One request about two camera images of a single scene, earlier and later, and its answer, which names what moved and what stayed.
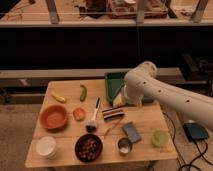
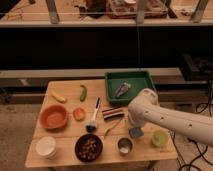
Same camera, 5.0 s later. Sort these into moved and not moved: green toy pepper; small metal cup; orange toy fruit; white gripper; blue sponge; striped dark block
Moved: blue sponge; white gripper
Not moved: orange toy fruit; small metal cup; striped dark block; green toy pepper
